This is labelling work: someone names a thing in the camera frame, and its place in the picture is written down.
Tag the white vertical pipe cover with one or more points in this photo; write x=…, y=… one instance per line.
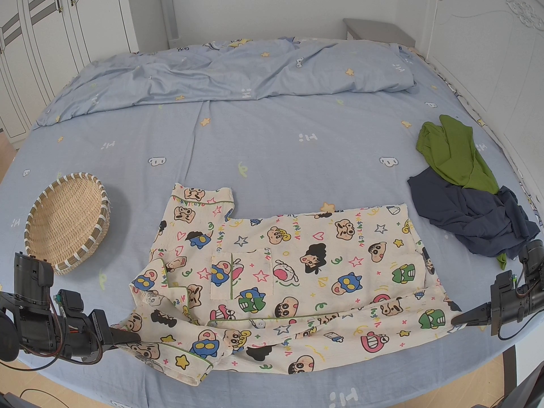
x=170, y=6

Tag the round woven basket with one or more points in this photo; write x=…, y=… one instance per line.
x=63, y=223

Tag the bed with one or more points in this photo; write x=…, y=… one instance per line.
x=297, y=142

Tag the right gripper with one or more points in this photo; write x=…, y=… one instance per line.
x=508, y=315

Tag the pale blue quilt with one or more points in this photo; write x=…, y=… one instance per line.
x=212, y=79

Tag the dark blue garment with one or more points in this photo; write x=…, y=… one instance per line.
x=459, y=210

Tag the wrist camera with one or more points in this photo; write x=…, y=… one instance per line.
x=70, y=302
x=501, y=283

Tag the white printed pyjama top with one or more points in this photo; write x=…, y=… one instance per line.
x=297, y=278

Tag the green shorts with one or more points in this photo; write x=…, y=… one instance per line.
x=454, y=155

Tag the grey bedside table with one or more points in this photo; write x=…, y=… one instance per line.
x=378, y=32

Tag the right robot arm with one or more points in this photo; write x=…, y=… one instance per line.
x=533, y=261

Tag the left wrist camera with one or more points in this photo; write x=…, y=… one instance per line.
x=70, y=302

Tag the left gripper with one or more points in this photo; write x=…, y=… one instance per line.
x=85, y=334

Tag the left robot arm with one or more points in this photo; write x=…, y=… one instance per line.
x=32, y=278

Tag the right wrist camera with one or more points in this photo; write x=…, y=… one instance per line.
x=501, y=283

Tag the white wardrobe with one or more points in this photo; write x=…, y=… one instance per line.
x=63, y=36

